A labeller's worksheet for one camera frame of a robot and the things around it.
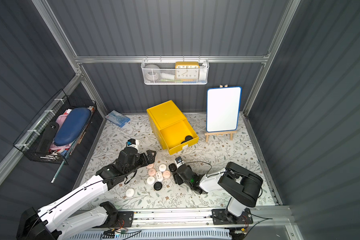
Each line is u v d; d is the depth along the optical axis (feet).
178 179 2.59
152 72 2.72
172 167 2.92
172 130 2.92
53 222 1.34
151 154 2.42
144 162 2.28
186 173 2.23
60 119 2.37
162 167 2.94
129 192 2.64
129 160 1.93
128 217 2.43
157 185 2.76
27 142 1.97
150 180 2.77
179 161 2.58
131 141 2.31
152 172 2.90
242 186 1.50
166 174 2.84
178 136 2.90
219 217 2.39
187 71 2.92
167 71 2.99
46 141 2.06
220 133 3.26
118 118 3.79
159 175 2.83
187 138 2.84
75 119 2.32
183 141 2.71
